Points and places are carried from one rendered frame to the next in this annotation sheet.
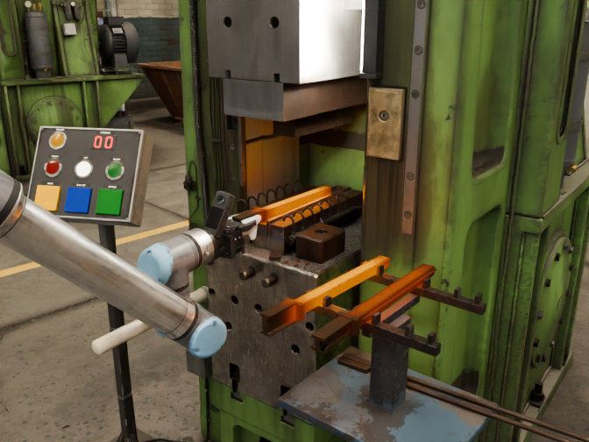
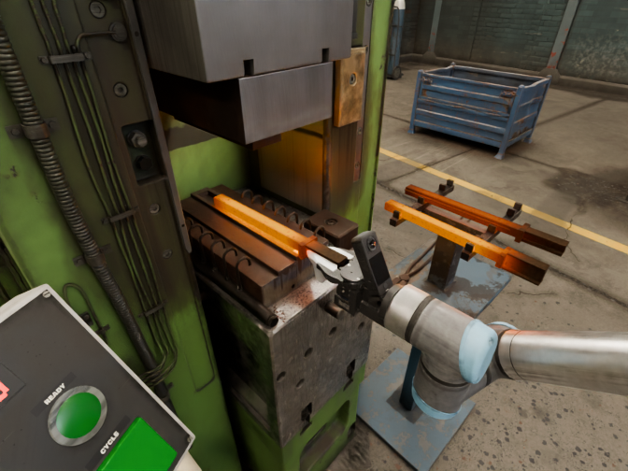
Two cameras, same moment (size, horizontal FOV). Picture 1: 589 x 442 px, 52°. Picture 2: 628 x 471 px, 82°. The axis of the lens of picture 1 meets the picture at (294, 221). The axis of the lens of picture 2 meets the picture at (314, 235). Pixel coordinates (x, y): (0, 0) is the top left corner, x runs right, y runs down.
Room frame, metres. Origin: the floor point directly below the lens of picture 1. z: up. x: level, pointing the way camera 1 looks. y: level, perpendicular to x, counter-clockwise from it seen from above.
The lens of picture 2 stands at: (1.45, 0.71, 1.47)
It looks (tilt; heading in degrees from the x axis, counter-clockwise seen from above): 34 degrees down; 277
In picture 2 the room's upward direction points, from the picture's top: straight up
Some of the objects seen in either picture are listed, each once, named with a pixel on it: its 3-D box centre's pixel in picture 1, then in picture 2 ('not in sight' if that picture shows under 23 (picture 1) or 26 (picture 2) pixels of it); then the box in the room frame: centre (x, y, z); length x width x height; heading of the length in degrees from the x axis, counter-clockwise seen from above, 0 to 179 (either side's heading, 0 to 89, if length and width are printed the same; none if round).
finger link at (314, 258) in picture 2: not in sight; (320, 269); (1.51, 0.14, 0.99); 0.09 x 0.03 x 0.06; 147
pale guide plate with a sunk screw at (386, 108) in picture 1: (385, 123); (349, 87); (1.48, -0.22, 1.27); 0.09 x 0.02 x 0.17; 54
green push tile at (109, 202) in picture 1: (109, 202); (135, 465); (1.68, 0.54, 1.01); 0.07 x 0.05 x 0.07; 79
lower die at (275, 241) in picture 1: (300, 212); (238, 235); (1.73, -0.02, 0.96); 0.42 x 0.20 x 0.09; 144
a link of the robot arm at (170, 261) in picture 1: (169, 261); (451, 339); (1.27, 0.29, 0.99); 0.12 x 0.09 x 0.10; 144
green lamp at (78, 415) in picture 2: (115, 170); (78, 414); (1.73, 0.53, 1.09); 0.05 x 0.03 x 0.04; 54
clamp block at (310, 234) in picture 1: (321, 243); (330, 232); (1.50, -0.07, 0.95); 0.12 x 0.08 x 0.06; 144
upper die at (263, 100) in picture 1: (300, 91); (217, 81); (1.73, -0.02, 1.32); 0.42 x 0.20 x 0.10; 144
